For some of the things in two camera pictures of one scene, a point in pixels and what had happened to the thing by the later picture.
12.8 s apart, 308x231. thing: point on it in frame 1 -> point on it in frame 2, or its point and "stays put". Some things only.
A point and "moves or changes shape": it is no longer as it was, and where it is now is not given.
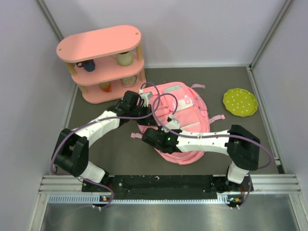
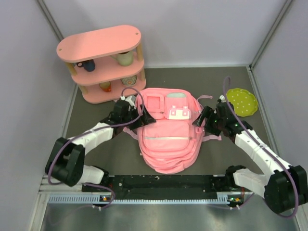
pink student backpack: (184, 103) moves or changes shape
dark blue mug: (89, 65) stays put
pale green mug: (125, 58) stays put
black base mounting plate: (169, 187) stays put
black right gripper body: (161, 147) -> (213, 124)
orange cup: (106, 86) stays put
